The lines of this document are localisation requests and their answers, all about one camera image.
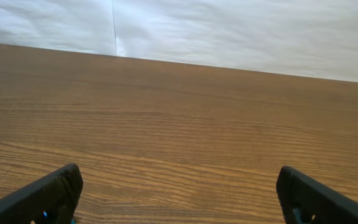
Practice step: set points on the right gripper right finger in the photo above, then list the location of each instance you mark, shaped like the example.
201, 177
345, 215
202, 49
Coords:
315, 199

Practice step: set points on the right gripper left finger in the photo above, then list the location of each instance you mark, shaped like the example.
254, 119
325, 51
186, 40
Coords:
42, 199

